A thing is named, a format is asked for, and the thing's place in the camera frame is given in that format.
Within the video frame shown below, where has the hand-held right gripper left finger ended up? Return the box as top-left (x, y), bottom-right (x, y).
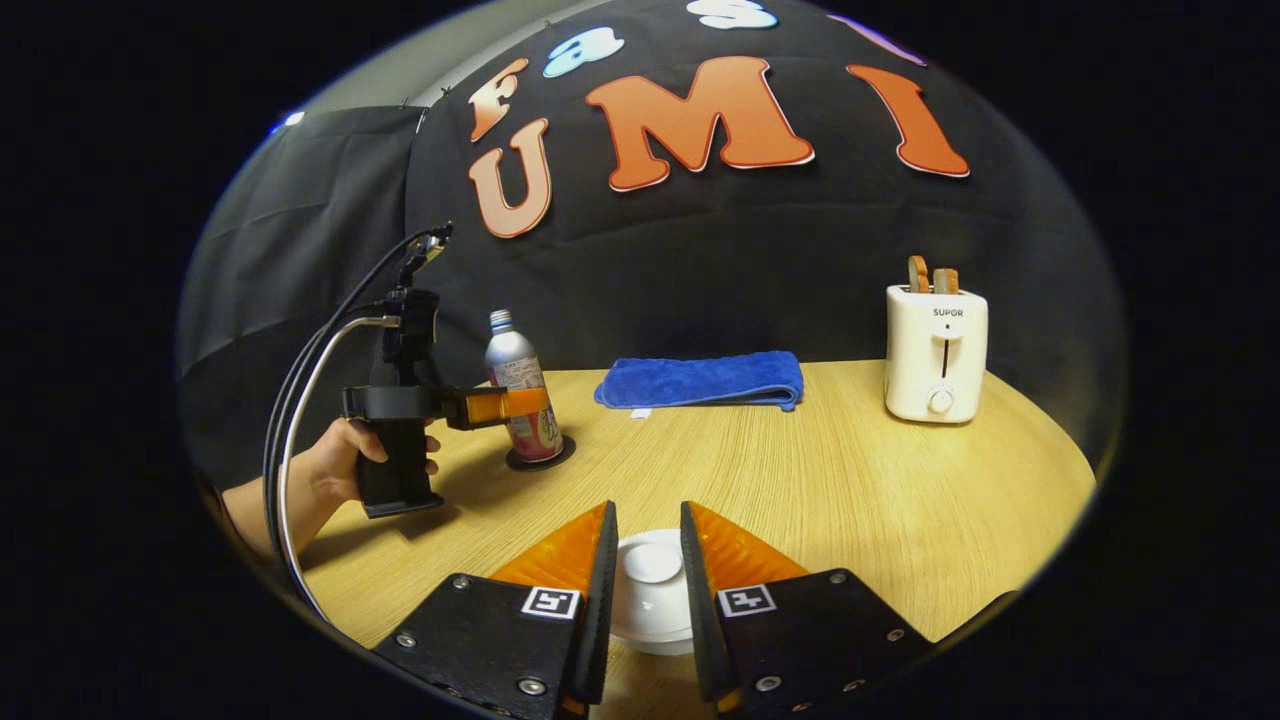
top-left (372, 500), bottom-right (619, 720)

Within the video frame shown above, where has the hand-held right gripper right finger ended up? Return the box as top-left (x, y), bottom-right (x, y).
top-left (680, 500), bottom-right (936, 716)

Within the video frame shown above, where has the silver water bottle red label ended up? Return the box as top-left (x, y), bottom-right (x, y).
top-left (485, 309), bottom-right (564, 463)

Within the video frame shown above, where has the white teacup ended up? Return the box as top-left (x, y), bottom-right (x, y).
top-left (609, 528), bottom-right (697, 658)

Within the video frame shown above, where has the dark round coaster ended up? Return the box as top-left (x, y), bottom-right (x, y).
top-left (505, 435), bottom-right (577, 473)

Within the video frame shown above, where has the blue folded towel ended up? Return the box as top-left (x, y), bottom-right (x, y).
top-left (594, 350), bottom-right (805, 413)

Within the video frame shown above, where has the black backdrop cloth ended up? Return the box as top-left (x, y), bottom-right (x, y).
top-left (178, 0), bottom-right (1129, 491)

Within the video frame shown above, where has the white toaster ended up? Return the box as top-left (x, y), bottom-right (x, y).
top-left (884, 284), bottom-right (989, 424)

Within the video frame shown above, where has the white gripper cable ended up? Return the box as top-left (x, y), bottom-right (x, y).
top-left (277, 315), bottom-right (403, 623)

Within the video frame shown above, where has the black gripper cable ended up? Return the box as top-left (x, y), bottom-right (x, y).
top-left (262, 226), bottom-right (446, 601)

